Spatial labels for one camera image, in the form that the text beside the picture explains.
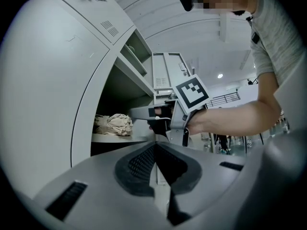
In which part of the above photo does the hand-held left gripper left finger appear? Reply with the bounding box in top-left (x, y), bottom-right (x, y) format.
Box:
top-left (33, 141), bottom-right (173, 230)

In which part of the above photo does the black head camera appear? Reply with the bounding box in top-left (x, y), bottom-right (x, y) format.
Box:
top-left (177, 0), bottom-right (195, 12)

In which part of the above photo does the grey metal locker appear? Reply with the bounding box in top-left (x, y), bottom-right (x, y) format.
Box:
top-left (0, 0), bottom-right (194, 200)

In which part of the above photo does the black metal railing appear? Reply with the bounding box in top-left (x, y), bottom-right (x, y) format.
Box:
top-left (206, 92), bottom-right (241, 108)

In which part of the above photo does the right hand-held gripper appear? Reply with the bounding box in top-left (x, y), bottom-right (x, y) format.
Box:
top-left (130, 74), bottom-right (210, 147)

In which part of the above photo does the person's grey shirt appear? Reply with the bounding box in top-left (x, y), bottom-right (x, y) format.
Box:
top-left (249, 0), bottom-right (307, 89)

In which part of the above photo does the beige cloth garment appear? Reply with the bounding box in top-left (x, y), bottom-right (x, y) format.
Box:
top-left (93, 113), bottom-right (134, 137)

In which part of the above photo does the person's right forearm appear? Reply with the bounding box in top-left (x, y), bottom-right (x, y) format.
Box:
top-left (188, 99), bottom-right (283, 137)

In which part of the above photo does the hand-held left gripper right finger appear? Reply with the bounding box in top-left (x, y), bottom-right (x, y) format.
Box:
top-left (155, 127), bottom-right (306, 230)

